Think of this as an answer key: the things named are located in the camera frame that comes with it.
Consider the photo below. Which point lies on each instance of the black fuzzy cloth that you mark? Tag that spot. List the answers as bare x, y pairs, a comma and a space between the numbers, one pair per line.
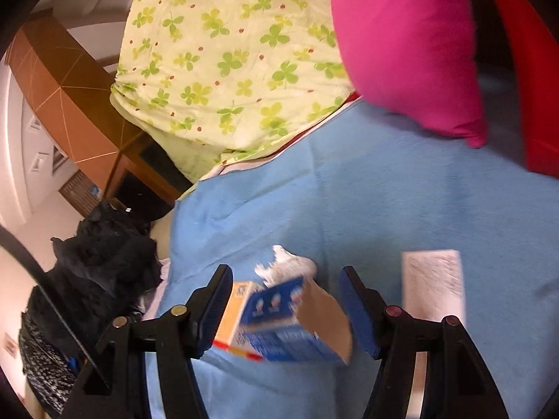
100, 262

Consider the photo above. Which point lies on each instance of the long white box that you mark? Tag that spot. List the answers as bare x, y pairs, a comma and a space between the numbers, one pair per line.
432, 283

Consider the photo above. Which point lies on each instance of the red paper bag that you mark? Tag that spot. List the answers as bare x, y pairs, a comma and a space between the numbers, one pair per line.
537, 96

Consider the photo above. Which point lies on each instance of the blue white box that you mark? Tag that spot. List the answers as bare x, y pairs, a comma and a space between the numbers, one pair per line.
284, 336

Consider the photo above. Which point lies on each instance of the white tissue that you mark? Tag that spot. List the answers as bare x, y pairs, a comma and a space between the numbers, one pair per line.
284, 268

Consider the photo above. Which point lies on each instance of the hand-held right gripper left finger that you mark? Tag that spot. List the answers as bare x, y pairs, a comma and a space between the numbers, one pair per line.
214, 310

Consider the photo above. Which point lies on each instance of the orange white box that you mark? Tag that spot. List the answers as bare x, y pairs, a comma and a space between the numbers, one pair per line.
236, 310

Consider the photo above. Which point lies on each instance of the pink pillow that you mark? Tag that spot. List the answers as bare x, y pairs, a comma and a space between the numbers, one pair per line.
401, 43

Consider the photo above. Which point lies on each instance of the dark wooden cabinet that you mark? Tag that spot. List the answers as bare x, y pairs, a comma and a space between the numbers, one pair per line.
131, 183

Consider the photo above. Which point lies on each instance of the blue blanket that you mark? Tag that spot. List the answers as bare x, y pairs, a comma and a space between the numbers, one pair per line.
349, 192

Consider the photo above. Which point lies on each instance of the clover print quilt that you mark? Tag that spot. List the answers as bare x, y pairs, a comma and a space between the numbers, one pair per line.
218, 52

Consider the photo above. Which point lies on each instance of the black white patterned cloth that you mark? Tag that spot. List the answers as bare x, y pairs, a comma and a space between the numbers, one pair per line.
43, 366

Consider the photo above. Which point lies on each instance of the wooden pillar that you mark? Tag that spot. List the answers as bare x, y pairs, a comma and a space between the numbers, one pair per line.
56, 96

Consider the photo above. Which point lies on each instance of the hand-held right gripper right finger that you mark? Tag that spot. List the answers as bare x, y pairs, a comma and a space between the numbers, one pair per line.
360, 310

